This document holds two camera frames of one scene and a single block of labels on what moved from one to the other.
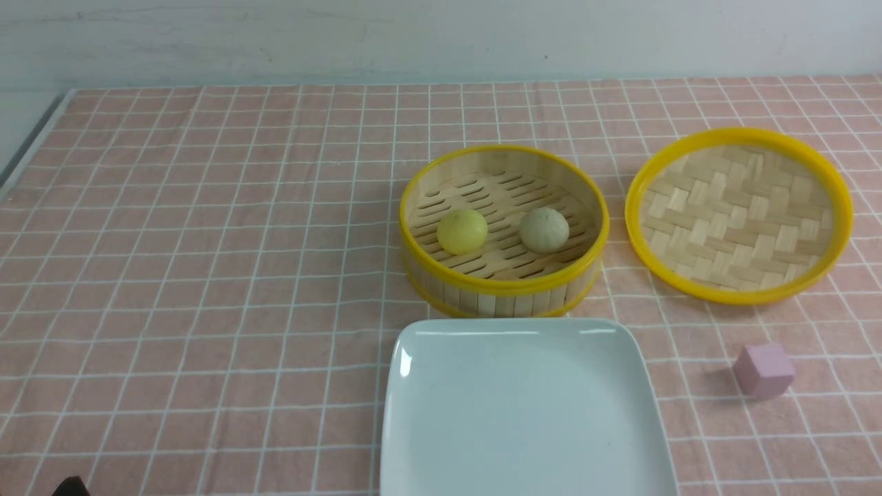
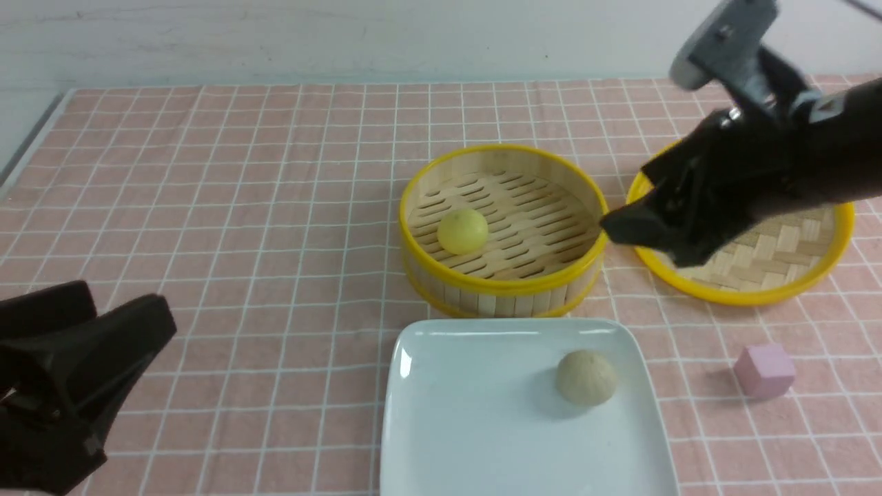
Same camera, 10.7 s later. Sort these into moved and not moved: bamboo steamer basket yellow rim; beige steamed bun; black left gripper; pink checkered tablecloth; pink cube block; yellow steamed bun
Moved: beige steamed bun; black left gripper
Not moved: pink checkered tablecloth; yellow steamed bun; bamboo steamer basket yellow rim; pink cube block
